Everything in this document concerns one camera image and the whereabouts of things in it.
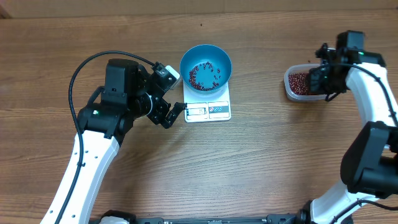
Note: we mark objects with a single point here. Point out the red beans in bowl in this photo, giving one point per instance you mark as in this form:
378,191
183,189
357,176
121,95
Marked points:
204,76

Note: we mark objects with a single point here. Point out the blue metal bowl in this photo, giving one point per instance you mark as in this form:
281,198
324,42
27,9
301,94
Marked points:
206,53

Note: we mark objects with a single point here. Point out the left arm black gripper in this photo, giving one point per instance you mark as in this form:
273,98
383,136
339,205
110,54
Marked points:
163,107

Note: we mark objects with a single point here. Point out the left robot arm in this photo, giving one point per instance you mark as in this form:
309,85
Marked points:
129,92

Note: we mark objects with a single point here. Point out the clear plastic bean container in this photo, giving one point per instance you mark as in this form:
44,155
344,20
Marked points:
303,68

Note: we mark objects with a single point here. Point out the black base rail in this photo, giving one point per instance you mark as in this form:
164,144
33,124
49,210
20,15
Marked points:
269,219

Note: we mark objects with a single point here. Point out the white digital kitchen scale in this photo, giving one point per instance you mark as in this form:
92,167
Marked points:
207,108

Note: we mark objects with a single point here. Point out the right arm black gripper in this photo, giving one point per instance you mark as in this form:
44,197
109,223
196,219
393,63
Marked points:
318,88

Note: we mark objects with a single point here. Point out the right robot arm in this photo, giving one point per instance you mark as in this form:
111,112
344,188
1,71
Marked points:
365,174

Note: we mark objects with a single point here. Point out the red beans in container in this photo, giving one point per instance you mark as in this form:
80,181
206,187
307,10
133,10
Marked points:
298,83

